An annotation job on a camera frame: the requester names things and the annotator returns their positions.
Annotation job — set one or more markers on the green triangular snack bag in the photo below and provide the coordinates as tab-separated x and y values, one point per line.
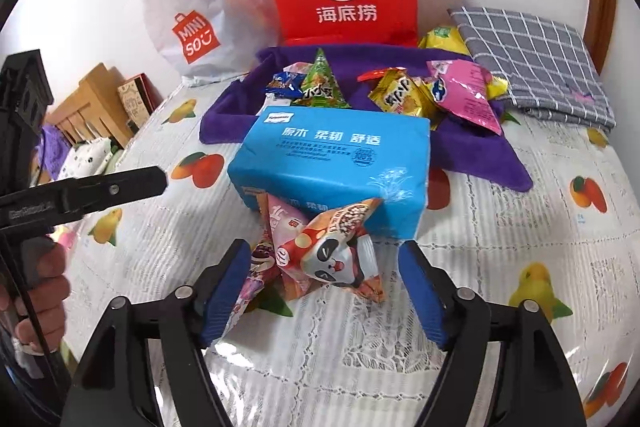
320	87

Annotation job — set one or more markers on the yellow green snack bag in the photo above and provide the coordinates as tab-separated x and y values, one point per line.
445	38

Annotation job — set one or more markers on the person's left hand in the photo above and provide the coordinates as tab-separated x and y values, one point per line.
47	300

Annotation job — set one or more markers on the purple plush item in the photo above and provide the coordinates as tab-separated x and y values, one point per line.
52	150

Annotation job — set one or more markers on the pink peach candy packet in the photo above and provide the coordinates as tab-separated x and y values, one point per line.
301	68

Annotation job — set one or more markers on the blue tissue pack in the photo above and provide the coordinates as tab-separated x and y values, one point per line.
317	158

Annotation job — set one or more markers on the yellow snack packet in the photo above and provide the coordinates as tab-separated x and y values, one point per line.
398	93

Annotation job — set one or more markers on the blue snack packet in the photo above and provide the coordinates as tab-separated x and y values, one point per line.
286	85

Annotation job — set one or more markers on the grey checked folded cloth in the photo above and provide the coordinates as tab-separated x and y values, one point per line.
550	71

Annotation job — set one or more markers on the pink floral snack packet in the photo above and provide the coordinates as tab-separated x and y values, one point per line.
263	270

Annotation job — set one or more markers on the white Miniso plastic bag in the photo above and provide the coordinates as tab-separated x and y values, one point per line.
209	41

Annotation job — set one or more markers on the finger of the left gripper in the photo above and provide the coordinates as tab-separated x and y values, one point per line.
78	197

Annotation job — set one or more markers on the panda triangular snack bag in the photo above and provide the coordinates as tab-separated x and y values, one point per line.
334	248

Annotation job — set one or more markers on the white spotted plush toy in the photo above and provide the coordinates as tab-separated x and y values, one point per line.
87	159

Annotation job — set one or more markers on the pink snack bag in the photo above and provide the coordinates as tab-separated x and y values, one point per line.
460	87

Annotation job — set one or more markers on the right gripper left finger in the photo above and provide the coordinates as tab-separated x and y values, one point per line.
113	384

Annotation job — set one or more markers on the brown wooden door frame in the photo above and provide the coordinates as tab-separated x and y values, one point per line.
599	30

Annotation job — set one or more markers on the brown patterned box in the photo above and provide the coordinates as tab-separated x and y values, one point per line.
139	99

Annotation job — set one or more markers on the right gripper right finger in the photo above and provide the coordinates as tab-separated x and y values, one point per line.
533	386

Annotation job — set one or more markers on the wooden chair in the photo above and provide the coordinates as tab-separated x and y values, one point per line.
93	110

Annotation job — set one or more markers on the red gold snack packet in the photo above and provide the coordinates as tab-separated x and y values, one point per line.
374	74

